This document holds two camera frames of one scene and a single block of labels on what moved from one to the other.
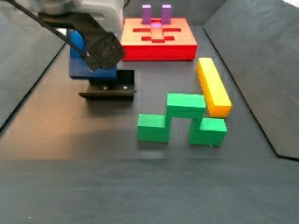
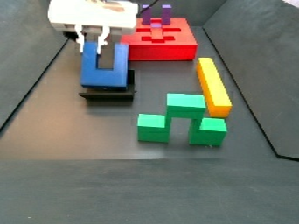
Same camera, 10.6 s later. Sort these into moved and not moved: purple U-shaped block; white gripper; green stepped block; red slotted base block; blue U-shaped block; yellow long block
Moved: white gripper; blue U-shaped block
Not moved: yellow long block; red slotted base block; purple U-shaped block; green stepped block
